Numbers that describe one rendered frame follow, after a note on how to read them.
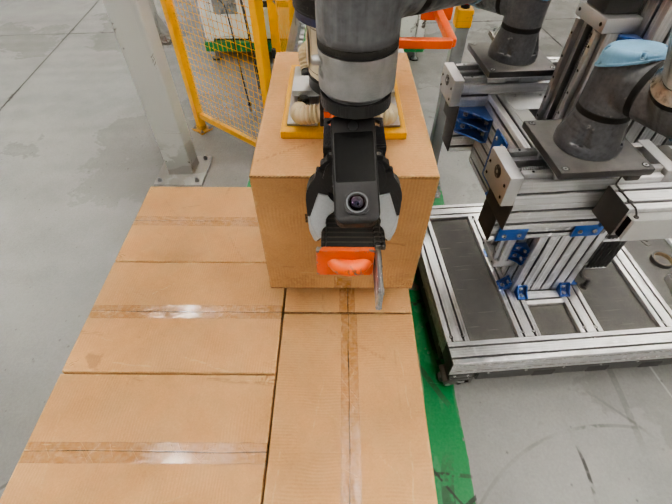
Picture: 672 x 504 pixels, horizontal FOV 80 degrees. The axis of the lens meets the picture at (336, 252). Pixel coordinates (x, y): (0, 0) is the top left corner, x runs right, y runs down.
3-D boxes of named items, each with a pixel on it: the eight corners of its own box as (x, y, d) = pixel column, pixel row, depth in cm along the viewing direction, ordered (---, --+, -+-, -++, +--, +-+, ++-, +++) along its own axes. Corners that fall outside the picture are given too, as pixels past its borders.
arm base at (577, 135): (599, 124, 103) (620, 87, 96) (632, 159, 93) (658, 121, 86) (542, 127, 103) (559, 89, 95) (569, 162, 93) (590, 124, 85)
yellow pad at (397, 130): (358, 71, 115) (359, 53, 111) (393, 71, 115) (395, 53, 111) (363, 140, 92) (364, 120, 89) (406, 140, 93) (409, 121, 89)
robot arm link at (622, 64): (601, 87, 96) (633, 26, 86) (653, 113, 88) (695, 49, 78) (565, 99, 92) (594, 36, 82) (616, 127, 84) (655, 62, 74)
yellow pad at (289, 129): (291, 70, 115) (290, 52, 111) (326, 71, 115) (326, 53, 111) (280, 139, 92) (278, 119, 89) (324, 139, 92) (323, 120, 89)
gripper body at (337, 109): (381, 157, 53) (389, 65, 43) (386, 202, 47) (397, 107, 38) (323, 158, 53) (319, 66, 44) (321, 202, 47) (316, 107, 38)
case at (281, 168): (287, 159, 153) (276, 51, 123) (392, 160, 153) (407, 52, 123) (270, 288, 114) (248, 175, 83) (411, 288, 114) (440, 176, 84)
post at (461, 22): (419, 186, 248) (455, 4, 172) (430, 186, 248) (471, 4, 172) (420, 193, 243) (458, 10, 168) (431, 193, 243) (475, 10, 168)
